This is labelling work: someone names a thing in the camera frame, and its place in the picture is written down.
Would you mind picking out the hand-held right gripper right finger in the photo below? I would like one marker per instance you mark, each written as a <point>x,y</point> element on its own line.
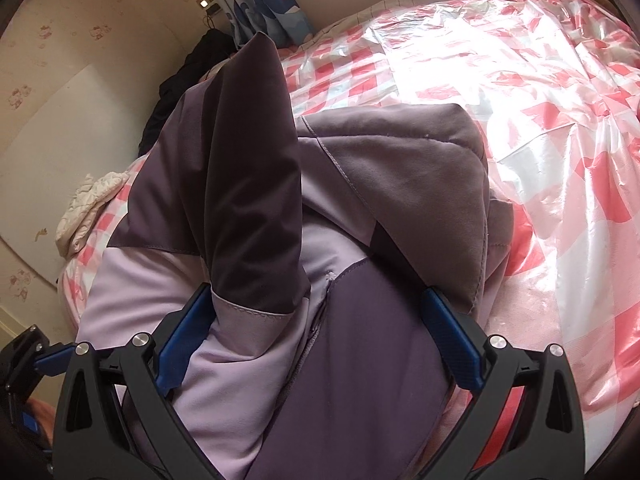
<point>450,335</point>

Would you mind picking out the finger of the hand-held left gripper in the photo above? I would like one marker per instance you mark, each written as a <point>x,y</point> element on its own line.
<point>55,357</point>

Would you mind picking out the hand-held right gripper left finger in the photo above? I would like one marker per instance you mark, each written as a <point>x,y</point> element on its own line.
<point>182,340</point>

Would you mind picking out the purple jacket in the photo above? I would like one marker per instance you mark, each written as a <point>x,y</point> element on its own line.
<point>360,360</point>

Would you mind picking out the white quilted cloth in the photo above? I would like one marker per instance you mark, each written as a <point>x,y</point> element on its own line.
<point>85,210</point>

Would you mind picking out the pink checkered bed cover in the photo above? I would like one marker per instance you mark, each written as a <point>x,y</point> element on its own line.
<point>500,85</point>

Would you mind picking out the black cloth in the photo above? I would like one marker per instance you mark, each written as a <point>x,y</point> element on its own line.
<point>175,85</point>

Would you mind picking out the blue patterned curtain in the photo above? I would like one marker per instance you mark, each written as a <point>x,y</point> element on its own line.
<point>270,0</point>

